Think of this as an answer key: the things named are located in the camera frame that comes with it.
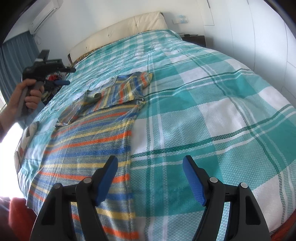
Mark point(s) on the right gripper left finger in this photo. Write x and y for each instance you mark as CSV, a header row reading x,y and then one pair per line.
x,y
55,222

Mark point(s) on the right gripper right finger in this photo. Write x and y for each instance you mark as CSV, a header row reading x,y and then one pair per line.
x,y
245,219

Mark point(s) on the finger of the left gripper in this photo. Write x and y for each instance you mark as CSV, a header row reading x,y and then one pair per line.
x,y
57,82
67,70

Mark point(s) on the striped knit sweater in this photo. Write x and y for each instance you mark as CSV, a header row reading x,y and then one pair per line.
x,y
84,135

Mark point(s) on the left forearm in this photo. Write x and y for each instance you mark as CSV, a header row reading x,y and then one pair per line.
x,y
7,125

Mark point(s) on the pile of colourful clothes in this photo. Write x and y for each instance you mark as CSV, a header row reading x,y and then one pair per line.
x,y
52,89

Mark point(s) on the left hand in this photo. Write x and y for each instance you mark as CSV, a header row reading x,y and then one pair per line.
x,y
26,95

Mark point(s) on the blue curtain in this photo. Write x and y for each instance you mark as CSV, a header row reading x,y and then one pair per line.
x,y
16,54

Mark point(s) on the white air conditioner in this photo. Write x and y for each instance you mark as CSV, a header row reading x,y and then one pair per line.
x,y
44,15

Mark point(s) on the patterned cushion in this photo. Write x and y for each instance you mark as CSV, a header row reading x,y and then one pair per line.
x,y
24,143

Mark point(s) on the cream padded headboard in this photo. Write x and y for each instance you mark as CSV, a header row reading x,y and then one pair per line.
x,y
123,29

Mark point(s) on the teal plaid bedspread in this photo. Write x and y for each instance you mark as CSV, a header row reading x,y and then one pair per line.
x,y
201,103

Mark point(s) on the dark nightstand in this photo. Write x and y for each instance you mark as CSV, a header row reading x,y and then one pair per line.
x,y
195,39

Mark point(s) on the white wardrobe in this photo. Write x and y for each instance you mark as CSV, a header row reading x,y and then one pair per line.
x,y
254,34

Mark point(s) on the wall socket plate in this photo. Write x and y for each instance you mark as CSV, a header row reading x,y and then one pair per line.
x,y
180,19

